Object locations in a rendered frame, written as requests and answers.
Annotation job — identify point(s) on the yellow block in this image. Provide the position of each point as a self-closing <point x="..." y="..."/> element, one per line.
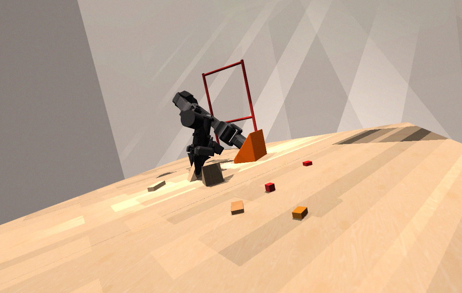
<point x="300" y="212"/>

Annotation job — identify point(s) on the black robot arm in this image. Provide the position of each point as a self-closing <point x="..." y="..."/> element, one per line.
<point x="195" y="117"/>

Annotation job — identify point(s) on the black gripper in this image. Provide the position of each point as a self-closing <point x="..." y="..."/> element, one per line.
<point x="199" y="150"/>

